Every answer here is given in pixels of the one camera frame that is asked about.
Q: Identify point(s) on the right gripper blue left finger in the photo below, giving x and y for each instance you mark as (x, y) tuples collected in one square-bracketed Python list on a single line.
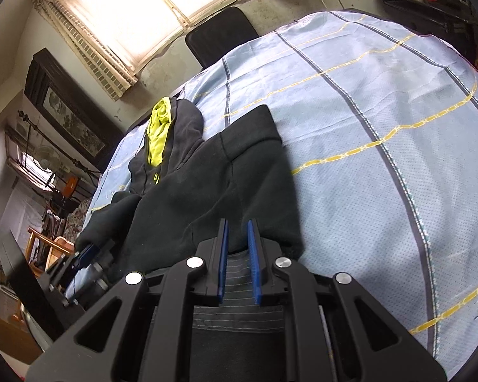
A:
[(210, 287)]

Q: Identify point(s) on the wooden chair with cushion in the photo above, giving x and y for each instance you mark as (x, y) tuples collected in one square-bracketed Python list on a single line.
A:
[(42, 252)]

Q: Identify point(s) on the left checkered curtain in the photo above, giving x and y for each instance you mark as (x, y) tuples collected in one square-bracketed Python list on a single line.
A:
[(104, 66)]

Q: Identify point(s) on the dark framed landscape painting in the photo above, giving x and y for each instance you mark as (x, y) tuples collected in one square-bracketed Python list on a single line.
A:
[(70, 111)]

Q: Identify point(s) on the light blue striped bedsheet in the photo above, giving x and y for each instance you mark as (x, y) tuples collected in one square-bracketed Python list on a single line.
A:
[(380, 128)]

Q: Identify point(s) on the black computer desk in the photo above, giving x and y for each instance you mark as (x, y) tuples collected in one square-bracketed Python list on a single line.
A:
[(454, 21)]

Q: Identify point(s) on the bright window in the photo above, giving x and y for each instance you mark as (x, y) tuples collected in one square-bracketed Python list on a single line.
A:
[(135, 30)]

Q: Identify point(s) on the black hoodie yellow zipper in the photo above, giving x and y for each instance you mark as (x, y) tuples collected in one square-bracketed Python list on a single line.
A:
[(183, 185)]

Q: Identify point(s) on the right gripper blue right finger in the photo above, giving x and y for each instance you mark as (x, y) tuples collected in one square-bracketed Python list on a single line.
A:
[(263, 253)]

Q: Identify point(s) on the black office chair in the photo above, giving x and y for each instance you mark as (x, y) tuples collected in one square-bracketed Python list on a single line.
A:
[(212, 39)]

